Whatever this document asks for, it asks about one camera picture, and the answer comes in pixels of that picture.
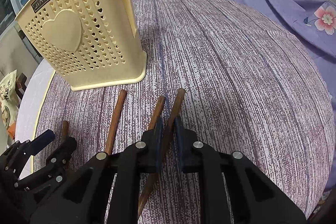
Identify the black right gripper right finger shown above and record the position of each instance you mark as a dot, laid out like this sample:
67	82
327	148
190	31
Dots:
232	189

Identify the purple striped table mat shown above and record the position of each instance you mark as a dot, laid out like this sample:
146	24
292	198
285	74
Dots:
250	86

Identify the brown wooden chopstick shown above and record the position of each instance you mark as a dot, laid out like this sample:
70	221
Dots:
167	138
157	112
114	122

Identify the cream plastic utensil holder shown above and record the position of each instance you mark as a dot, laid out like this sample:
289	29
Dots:
89	43

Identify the purple floral cloth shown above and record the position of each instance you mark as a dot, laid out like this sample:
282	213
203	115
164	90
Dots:
311	21

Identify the printed snack bag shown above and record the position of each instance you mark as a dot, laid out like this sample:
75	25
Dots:
9	103

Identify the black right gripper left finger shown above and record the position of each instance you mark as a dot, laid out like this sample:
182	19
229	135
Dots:
106	188

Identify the wooden handled metal spoon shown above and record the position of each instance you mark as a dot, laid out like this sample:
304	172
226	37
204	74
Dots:
65	126

